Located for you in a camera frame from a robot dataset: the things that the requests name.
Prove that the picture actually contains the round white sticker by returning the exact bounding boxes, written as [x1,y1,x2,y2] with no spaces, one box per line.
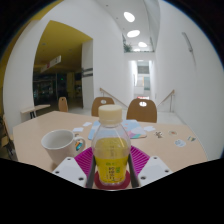
[173,138,187,149]

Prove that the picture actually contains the small wooden side table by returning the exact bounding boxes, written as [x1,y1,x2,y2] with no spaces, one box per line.
[20,103,52,120]

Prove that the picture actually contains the dark shop shelf unit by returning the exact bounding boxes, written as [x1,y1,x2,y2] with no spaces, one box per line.
[32,72,83,105]

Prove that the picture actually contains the white ceramic mug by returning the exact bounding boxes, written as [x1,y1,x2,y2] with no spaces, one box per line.
[40,128,87,166]

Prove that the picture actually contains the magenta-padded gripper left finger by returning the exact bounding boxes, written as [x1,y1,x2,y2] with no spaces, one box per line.
[52,146,98,190]

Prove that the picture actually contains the group of oval ceiling lights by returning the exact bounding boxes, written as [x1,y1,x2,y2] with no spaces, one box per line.
[122,11,149,53]

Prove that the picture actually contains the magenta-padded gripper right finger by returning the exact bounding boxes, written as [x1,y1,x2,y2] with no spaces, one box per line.
[127,145,174,190]

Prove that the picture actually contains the white hanging sign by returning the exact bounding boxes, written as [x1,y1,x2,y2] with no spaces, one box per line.
[39,54,63,74]

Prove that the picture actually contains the dark wall sign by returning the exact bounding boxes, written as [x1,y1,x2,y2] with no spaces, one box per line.
[81,67,95,79]

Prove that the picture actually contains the green potted plant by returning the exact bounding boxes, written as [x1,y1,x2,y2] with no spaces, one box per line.
[122,41,134,54]

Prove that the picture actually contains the clear bottle with yellow drink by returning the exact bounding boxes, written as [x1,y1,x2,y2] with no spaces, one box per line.
[90,104,132,187]

